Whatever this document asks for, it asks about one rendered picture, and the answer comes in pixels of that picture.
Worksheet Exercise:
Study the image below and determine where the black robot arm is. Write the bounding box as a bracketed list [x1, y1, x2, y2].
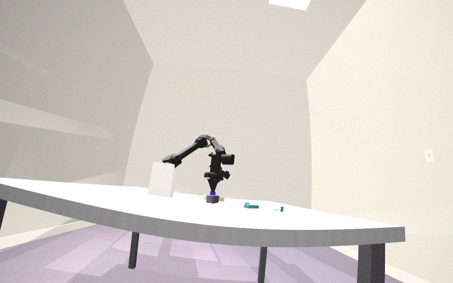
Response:
[162, 135, 235, 179]

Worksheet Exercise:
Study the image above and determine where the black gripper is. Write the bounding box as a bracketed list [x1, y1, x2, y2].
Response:
[204, 164, 223, 192]

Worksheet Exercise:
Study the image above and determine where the light blue rectangular block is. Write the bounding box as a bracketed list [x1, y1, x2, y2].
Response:
[244, 204, 259, 209]

